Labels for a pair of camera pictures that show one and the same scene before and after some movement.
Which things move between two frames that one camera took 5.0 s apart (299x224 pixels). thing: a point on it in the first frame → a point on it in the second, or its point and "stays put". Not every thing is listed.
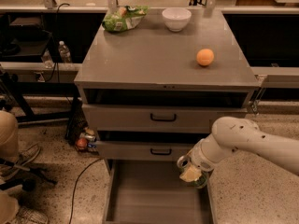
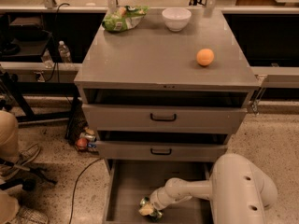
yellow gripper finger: x=191 y=175 → x=146 y=210
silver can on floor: x=87 y=136 stays put
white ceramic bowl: x=177 y=19 stays put
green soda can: x=183 y=161 → x=156 y=216
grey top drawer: x=158 y=118 stays put
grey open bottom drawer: x=150 y=191 stays put
